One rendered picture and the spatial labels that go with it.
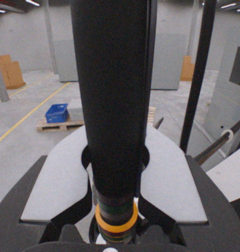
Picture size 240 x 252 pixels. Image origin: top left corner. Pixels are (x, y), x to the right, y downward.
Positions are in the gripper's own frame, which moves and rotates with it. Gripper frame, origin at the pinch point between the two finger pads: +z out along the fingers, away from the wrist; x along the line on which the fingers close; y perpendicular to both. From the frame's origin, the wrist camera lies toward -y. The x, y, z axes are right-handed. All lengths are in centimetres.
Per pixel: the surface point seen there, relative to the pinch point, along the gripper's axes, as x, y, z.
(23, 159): -168, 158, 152
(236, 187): 35.4, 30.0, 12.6
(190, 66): 354, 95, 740
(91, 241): -7.5, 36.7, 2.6
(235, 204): 22.4, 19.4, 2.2
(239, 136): 55, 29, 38
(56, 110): -162, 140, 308
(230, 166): 37, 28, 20
